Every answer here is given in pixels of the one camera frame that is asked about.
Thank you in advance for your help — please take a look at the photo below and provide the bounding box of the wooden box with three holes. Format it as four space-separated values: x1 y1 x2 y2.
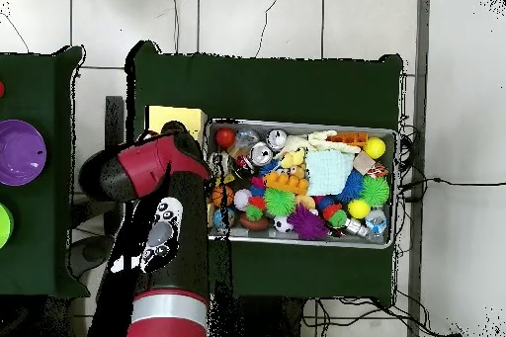
143 105 209 144

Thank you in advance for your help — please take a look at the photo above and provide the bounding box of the small baseball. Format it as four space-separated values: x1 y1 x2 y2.
233 188 253 211

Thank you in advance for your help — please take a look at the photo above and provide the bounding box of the orange toy building brick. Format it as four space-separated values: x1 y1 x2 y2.
262 170 310 196

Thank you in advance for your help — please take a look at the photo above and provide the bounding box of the yellow plush duck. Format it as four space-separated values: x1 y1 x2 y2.
279 147 306 169

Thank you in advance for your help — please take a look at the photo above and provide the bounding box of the red-orange ball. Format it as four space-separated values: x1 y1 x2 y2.
215 127 236 148

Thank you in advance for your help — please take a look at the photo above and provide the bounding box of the small basketball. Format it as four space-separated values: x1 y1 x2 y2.
211 185 235 209

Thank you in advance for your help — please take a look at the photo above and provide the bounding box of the bright green spiky ball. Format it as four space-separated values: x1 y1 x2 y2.
263 188 297 218

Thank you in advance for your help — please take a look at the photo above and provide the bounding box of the mint green cloth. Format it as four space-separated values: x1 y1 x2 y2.
304 149 355 197

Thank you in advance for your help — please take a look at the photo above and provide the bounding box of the purple spiky toy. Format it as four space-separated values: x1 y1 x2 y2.
287 204 330 241

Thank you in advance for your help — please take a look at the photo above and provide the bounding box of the dark green table cloth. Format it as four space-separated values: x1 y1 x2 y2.
124 40 406 308

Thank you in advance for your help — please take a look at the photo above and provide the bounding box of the blue spiky ball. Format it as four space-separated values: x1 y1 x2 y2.
337 168 365 203

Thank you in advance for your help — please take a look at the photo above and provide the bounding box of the dark grey rounded base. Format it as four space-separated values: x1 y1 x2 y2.
64 233 118 281

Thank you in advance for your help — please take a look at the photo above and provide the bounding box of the purple plastic bowl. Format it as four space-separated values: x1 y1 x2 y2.
0 119 47 187

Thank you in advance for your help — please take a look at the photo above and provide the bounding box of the green cloth side table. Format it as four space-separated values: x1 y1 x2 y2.
0 45 91 298

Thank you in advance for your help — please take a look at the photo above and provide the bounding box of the green round item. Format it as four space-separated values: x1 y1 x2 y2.
0 203 14 250

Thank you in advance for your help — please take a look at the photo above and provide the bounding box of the shallow wire mesh bin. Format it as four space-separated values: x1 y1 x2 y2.
203 117 398 250

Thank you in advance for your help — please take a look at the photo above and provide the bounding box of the black power cable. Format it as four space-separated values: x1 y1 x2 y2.
398 176 506 194

